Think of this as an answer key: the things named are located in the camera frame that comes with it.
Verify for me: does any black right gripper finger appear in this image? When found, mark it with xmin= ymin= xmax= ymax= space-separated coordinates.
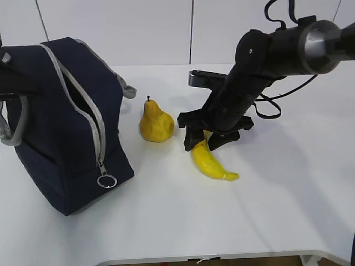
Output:
xmin=184 ymin=126 xmax=205 ymax=152
xmin=207 ymin=131 xmax=240 ymax=151

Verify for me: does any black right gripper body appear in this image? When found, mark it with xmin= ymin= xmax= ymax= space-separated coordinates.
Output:
xmin=177 ymin=29 xmax=277 ymax=133

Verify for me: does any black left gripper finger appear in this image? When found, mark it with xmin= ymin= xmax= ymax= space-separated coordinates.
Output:
xmin=1 ymin=60 xmax=42 ymax=100

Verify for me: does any yellow banana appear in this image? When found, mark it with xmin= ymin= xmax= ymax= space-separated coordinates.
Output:
xmin=190 ymin=130 xmax=240 ymax=181

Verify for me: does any yellow pear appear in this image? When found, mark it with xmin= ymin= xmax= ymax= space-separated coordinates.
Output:
xmin=139 ymin=95 xmax=175 ymax=142

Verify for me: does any navy blue lunch bag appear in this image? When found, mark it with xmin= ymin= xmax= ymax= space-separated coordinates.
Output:
xmin=1 ymin=37 xmax=136 ymax=216

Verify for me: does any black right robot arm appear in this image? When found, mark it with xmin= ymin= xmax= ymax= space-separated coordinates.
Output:
xmin=177 ymin=17 xmax=354 ymax=151

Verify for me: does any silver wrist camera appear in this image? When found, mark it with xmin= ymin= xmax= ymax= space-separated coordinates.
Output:
xmin=188 ymin=70 xmax=227 ymax=89

